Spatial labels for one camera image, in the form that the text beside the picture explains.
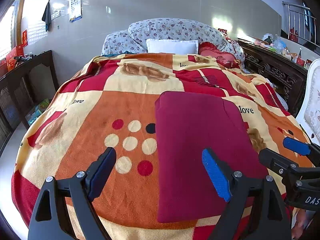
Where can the wall calendar poster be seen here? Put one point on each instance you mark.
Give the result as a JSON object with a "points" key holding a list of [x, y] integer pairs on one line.
{"points": [[75, 10]]}

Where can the person right hand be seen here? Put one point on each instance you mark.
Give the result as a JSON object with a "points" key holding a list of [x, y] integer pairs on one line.
{"points": [[302, 221]]}

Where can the window with wooden frame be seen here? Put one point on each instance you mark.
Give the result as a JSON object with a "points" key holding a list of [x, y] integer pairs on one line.
{"points": [[11, 28]]}

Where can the dark cloth hanging on wall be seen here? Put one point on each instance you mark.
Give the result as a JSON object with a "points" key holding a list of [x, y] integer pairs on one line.
{"points": [[46, 18]]}

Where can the maroon fleece garment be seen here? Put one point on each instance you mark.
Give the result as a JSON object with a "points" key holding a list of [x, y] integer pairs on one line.
{"points": [[186, 124]]}

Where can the floral quilt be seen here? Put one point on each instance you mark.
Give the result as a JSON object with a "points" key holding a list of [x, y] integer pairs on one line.
{"points": [[134, 38]]}

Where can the metal stair railing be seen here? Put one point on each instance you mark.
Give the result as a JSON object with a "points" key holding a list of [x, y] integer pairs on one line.
{"points": [[302, 25]]}

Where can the dark wooden side table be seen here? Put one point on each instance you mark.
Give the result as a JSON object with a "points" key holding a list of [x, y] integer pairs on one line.
{"points": [[17, 95]]}

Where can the teal garment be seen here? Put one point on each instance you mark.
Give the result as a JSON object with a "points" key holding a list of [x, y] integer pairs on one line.
{"points": [[117, 54]]}

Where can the red box on table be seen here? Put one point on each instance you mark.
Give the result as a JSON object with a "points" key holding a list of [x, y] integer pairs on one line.
{"points": [[10, 58]]}

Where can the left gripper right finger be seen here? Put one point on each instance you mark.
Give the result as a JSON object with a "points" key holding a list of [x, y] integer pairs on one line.
{"points": [[254, 207]]}

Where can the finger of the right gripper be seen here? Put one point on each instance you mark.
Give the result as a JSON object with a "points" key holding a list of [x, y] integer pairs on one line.
{"points": [[311, 151], [286, 168]]}

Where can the white ornate chair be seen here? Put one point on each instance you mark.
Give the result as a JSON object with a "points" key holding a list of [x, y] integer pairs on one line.
{"points": [[308, 116]]}

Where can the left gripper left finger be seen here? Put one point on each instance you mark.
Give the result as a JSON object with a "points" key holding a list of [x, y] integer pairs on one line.
{"points": [[50, 218]]}

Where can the white pillow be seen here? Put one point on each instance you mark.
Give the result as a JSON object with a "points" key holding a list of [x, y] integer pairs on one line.
{"points": [[172, 46]]}

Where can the dark carved wooden headboard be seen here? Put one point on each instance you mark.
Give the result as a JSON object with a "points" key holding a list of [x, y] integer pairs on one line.
{"points": [[289, 77]]}

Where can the orange red patterned blanket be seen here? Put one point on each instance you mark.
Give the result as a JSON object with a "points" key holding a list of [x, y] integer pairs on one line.
{"points": [[111, 103]]}

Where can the red heart cushion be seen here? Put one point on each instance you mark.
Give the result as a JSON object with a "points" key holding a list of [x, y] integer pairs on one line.
{"points": [[226, 59]]}

